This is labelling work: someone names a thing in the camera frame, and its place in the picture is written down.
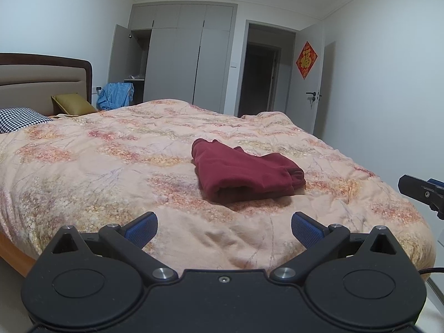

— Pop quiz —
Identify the wooden bed frame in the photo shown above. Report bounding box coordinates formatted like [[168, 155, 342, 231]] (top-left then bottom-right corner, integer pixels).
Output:
[[0, 233, 35, 278]]

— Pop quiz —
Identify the blue clothes pile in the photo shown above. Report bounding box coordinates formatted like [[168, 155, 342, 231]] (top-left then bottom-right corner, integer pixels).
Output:
[[96, 82, 134, 110]]

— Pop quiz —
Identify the black white checkered pillow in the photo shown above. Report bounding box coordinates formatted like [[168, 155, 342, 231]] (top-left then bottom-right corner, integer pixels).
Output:
[[0, 107, 52, 134]]

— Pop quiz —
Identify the red fu door decoration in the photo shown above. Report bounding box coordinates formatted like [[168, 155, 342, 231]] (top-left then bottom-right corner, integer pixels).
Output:
[[296, 41, 317, 79]]

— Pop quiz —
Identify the floral peach bed quilt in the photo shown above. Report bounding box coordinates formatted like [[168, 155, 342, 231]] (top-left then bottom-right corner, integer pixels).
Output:
[[1, 99, 436, 271]]

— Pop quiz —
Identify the grey built-in wardrobe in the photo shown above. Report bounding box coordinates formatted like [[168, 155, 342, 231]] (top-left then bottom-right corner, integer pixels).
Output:
[[108, 2, 236, 113]]

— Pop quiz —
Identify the white bedroom door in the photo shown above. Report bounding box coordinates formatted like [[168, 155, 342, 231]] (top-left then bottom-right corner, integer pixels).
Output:
[[286, 22, 324, 134]]

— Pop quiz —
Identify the dark red knit sweater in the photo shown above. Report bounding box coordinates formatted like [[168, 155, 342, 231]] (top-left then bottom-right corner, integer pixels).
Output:
[[191, 138, 306, 204]]

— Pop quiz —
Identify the beige padded headboard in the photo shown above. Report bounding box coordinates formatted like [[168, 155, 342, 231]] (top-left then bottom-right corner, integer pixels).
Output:
[[0, 53, 93, 116]]

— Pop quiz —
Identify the olive green pillow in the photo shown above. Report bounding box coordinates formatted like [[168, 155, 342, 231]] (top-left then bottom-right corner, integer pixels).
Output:
[[51, 93, 96, 116]]

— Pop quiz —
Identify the black door handle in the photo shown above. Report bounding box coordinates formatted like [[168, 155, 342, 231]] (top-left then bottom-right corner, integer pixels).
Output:
[[306, 91, 321, 102]]

